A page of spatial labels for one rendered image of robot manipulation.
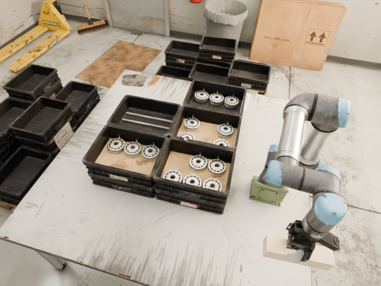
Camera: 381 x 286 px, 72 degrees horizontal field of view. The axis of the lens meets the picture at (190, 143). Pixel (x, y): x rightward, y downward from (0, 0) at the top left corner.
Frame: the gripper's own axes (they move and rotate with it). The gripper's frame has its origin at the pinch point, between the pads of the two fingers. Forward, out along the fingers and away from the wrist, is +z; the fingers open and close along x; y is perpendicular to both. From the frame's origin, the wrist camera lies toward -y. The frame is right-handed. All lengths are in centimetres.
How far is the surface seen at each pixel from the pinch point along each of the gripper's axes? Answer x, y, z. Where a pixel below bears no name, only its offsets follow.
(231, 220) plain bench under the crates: -26, 22, 38
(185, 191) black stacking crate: -28, 49, 21
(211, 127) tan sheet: -82, 43, 25
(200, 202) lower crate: -29, 40, 31
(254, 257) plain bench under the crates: -8.1, 8.7, 37.9
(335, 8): -327, -77, 31
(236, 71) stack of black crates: -205, 31, 59
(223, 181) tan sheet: -41, 30, 25
